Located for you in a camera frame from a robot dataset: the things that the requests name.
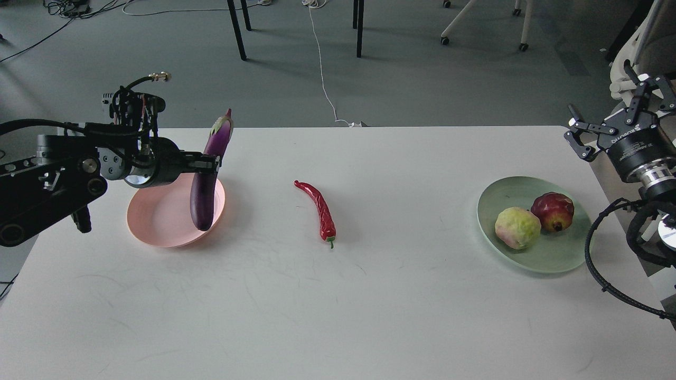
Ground white floor cable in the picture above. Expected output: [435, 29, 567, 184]
[302, 0, 362, 128]

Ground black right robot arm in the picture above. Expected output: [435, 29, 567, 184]
[564, 60, 675, 321]

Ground green plate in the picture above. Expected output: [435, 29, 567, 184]
[476, 176, 592, 274]

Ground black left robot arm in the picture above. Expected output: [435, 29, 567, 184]
[1, 72, 234, 247]

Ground green guava fruit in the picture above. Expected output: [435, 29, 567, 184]
[494, 207, 541, 250]

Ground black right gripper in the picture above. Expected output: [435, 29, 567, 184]
[564, 59, 676, 184]

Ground black table leg right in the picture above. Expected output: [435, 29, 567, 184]
[352, 0, 365, 58]

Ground black floor cables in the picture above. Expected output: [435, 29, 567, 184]
[0, 0, 233, 63]

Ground purple eggplant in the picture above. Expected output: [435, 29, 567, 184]
[190, 108, 234, 231]

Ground black table leg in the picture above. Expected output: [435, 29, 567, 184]
[226, 0, 252, 62]
[352, 0, 365, 58]

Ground white chair base with casters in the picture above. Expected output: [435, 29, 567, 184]
[438, 1, 536, 53]

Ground red pomegranate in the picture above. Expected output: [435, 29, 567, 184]
[530, 192, 575, 233]

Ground black table leg left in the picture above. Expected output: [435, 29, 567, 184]
[226, 0, 252, 62]

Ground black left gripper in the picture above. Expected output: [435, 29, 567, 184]
[125, 137, 222, 188]

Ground pink plate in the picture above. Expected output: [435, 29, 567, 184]
[126, 174, 226, 248]

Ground red chili pepper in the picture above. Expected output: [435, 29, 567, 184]
[294, 180, 336, 249]

